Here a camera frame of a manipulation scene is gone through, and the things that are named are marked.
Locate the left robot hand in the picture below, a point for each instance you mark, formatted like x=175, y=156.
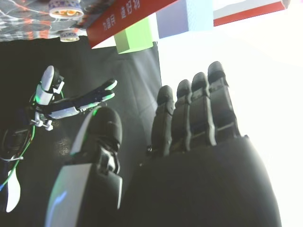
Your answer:
x=201, y=179

